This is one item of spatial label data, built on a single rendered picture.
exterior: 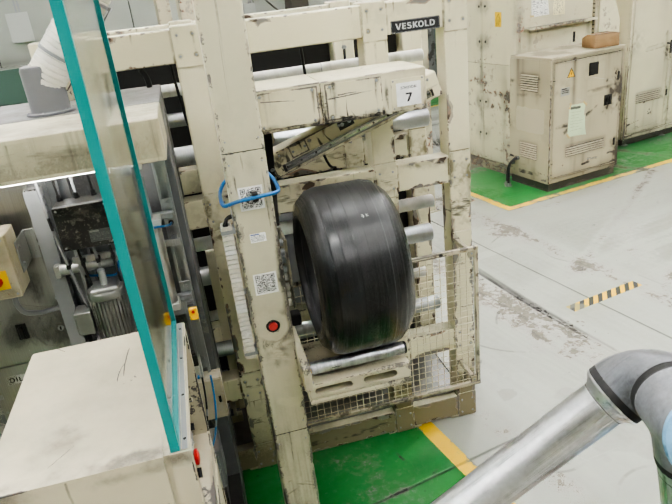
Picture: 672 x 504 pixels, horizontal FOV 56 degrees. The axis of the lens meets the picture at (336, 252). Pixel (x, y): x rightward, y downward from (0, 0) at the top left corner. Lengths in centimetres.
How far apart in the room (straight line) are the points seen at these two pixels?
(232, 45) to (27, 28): 892
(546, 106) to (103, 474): 540
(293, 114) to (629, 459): 212
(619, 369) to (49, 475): 107
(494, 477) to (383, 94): 140
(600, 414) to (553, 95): 514
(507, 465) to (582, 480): 185
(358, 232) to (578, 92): 467
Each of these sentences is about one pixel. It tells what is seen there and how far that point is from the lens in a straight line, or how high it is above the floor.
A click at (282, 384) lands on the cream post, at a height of 83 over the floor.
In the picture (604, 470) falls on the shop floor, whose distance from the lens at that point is 313.
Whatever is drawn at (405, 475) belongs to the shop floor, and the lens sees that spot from 304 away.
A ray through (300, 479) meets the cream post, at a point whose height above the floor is 40.
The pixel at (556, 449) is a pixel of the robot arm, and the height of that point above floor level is 130.
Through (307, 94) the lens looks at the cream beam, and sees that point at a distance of 215.
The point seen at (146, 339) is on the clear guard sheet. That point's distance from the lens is 119.
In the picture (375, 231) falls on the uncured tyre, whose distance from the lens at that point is 191.
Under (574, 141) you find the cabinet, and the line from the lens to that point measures 646.
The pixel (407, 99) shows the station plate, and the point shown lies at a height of 168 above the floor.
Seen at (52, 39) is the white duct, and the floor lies 201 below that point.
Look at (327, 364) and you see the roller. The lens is 213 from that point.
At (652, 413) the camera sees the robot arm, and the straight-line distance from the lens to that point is 109.
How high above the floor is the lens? 209
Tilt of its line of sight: 23 degrees down
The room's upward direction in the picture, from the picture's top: 7 degrees counter-clockwise
